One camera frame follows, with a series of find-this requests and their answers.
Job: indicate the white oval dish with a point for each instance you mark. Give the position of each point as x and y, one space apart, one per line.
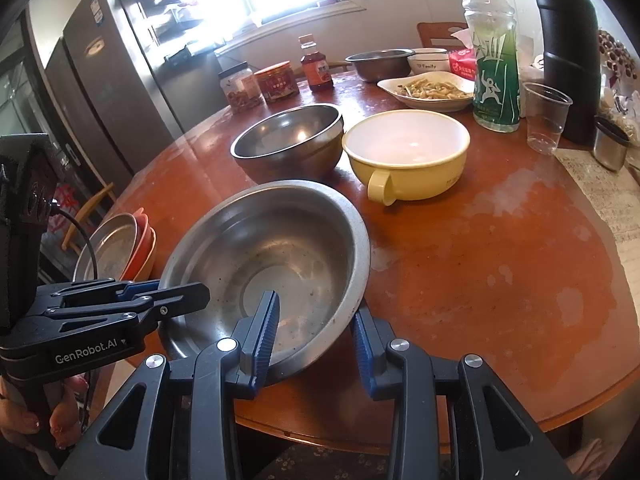
430 104

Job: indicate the white ceramic bowl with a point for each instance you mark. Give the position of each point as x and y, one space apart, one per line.
430 65

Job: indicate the black thermos flask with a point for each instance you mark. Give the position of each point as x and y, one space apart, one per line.
570 60

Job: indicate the green label plastic bottle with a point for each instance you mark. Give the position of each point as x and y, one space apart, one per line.
495 85

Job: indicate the brown sauce bottle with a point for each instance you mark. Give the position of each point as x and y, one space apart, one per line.
316 72

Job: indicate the red tissue pack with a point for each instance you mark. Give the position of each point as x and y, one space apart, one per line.
460 65

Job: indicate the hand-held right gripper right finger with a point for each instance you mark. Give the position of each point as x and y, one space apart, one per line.
362 355

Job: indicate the clear bag of nuts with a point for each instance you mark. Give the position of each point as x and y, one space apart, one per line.
617 50

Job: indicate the red lid jar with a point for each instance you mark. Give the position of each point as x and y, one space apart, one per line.
277 85

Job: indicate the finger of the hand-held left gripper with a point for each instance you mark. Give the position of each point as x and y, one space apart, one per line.
90 291
185 300

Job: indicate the small steel bowl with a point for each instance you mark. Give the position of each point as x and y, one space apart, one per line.
375 67

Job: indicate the person's floral pants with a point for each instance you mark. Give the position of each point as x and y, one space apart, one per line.
310 465

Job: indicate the wooden armchair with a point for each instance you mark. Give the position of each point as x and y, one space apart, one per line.
95 200

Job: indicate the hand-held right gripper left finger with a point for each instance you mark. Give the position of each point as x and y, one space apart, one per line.
265 340

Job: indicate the wide rimmed steel bowl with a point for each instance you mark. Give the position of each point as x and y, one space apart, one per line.
280 240

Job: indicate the deep steel bowl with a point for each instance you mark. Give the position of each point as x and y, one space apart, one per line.
285 160

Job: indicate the cooked vegetable strips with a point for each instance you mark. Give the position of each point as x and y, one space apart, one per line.
430 87

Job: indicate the clear plastic cup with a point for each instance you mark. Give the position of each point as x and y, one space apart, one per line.
545 125

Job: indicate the black lid pickle jar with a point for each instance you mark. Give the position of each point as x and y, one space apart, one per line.
240 90

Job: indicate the small steel cup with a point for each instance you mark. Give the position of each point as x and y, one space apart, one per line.
610 150

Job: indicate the steel plate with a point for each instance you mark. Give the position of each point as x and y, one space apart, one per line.
110 250

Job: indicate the pink plastic plate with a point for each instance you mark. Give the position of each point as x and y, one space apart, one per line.
141 245

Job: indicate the grey refrigerator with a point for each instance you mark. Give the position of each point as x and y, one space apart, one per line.
125 85

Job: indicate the person's left hand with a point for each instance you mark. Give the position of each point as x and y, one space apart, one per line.
65 420

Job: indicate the wooden chair back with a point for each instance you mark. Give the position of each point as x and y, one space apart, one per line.
435 35

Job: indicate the white printed paper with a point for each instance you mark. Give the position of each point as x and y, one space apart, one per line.
595 195

